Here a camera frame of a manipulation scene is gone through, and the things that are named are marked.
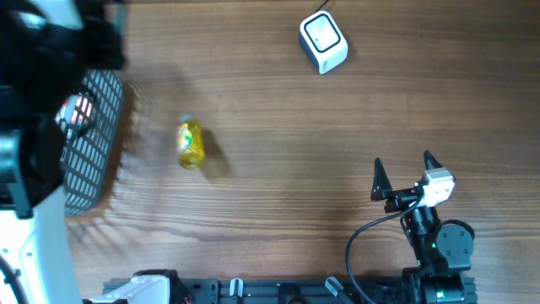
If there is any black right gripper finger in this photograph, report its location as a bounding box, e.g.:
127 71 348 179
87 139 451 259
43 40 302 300
370 158 393 201
423 150 443 170

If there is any yellow dish soap bottle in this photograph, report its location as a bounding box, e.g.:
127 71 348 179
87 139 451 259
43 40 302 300
175 116 205 170

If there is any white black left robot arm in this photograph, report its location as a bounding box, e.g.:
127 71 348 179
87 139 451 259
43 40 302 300
1 1 127 303

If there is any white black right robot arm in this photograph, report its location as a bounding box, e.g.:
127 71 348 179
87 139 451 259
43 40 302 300
371 150 478 304

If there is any white barcode scanner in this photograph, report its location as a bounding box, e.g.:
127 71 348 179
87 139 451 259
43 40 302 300
299 10 348 74

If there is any grey plastic shopping basket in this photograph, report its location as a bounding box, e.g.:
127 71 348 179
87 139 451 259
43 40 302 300
55 70 124 216

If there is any black right camera cable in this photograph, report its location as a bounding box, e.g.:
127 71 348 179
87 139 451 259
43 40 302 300
344 185 425 304

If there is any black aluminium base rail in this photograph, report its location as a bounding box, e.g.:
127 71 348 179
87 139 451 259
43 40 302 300
83 269 478 304

